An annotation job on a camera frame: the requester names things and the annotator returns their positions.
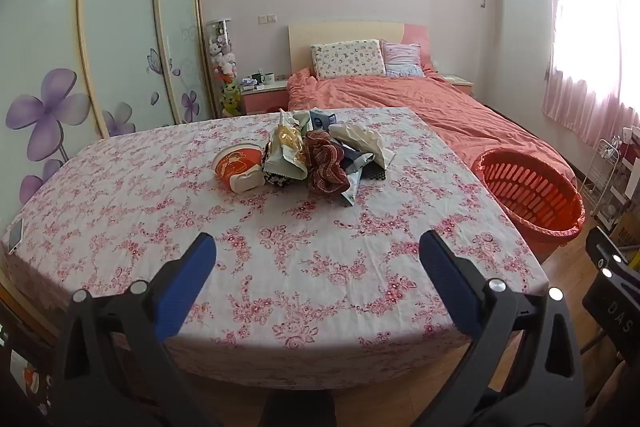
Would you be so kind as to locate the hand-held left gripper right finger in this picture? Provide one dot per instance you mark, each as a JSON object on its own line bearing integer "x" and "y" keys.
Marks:
{"x": 447, "y": 277}

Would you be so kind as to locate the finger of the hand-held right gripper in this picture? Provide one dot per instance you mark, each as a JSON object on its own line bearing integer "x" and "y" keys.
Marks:
{"x": 612, "y": 307}

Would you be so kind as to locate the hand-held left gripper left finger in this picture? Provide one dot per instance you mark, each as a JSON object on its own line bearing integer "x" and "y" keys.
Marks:
{"x": 187, "y": 277}

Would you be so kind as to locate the small white box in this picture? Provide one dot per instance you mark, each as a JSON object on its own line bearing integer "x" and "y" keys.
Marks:
{"x": 247, "y": 181}

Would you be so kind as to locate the orange plastic basket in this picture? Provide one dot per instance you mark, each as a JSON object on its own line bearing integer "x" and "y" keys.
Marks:
{"x": 530, "y": 192}

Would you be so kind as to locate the black mesh mat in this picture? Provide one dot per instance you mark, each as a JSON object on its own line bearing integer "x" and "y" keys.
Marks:
{"x": 375, "y": 174}

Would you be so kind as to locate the red instant noodle bowl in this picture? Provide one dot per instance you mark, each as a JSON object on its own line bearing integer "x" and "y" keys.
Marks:
{"x": 235, "y": 159}

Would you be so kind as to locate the black dotted packet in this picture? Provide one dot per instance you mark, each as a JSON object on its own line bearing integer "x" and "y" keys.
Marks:
{"x": 275, "y": 179}

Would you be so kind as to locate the dark blue wrapper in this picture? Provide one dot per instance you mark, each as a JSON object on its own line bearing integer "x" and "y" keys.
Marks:
{"x": 352, "y": 156}

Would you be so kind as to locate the green and yellow snack bag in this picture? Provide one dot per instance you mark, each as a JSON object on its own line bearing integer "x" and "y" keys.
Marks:
{"x": 287, "y": 147}

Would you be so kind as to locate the pale green and cream cloth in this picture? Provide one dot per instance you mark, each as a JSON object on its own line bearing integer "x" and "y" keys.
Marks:
{"x": 357, "y": 137}

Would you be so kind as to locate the red patterned bag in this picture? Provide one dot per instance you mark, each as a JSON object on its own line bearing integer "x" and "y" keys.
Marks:
{"x": 325, "y": 162}

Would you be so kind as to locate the blue and white carton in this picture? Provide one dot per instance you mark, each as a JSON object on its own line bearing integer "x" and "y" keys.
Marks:
{"x": 320, "y": 119}

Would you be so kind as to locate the brown paper bag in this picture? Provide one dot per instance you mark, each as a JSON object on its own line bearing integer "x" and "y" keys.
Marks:
{"x": 627, "y": 232}

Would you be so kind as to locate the pink floral tablecloth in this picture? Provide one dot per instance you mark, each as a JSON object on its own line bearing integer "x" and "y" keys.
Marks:
{"x": 300, "y": 282}

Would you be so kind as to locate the bed with coral duvet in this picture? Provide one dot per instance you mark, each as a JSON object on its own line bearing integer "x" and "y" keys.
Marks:
{"x": 425, "y": 107}

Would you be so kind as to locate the smartphone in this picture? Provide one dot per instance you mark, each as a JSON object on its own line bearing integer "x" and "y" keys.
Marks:
{"x": 15, "y": 234}

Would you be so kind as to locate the green frog plush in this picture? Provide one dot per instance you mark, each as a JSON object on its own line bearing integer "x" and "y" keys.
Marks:
{"x": 230, "y": 99}

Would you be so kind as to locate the pink nightstand with mugs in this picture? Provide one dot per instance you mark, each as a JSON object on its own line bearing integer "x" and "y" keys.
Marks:
{"x": 262, "y": 99}

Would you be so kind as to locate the bare pink nightstand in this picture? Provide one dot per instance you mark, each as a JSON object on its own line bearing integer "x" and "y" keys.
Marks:
{"x": 457, "y": 82}

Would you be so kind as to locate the black mug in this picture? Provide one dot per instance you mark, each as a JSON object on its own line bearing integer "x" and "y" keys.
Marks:
{"x": 257, "y": 78}

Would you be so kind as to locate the white mug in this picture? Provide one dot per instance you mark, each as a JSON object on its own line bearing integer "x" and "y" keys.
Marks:
{"x": 268, "y": 78}

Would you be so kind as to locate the pink striped pillow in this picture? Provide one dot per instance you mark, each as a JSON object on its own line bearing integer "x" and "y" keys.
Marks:
{"x": 402, "y": 59}

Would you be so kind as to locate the clear plush toy display tube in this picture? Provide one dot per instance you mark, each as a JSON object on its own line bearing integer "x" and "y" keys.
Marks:
{"x": 222, "y": 52}

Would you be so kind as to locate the floral pillow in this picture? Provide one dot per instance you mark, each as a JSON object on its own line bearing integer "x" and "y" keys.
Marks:
{"x": 347, "y": 59}

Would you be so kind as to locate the beige and pink headboard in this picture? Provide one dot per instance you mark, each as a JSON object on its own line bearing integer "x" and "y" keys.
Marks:
{"x": 345, "y": 32}

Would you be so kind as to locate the pink curtain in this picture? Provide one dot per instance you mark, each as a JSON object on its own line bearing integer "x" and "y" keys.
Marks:
{"x": 585, "y": 32}

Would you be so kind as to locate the floral sliding door wardrobe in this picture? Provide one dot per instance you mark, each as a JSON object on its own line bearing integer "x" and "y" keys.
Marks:
{"x": 50, "y": 32}

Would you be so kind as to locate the white wall outlet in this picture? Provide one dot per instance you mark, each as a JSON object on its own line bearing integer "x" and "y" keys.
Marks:
{"x": 267, "y": 19}

